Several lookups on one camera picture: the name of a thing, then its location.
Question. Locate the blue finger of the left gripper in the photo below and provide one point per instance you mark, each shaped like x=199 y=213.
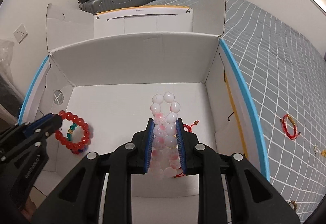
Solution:
x=27 y=129
x=47 y=125

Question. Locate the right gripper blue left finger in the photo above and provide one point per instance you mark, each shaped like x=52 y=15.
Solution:
x=99 y=186

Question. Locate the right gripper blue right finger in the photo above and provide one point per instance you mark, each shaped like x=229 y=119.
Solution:
x=231 y=189

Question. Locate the red cord bracelet gold charm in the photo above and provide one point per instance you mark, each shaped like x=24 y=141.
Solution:
x=189 y=125

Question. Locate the white blue yellow cardboard box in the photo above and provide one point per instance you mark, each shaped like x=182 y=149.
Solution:
x=109 y=74

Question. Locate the red cord bracelet gold tube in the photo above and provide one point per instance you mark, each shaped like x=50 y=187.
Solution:
x=289 y=127

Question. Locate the person's left hand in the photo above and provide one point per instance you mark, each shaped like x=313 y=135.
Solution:
x=29 y=209

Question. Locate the small silver white earrings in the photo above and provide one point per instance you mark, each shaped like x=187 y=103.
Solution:
x=316 y=149

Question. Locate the grey checked bed sheet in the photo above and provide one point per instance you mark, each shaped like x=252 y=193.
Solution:
x=284 y=73

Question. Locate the white wall socket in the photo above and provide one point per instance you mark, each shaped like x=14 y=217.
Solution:
x=20 y=33

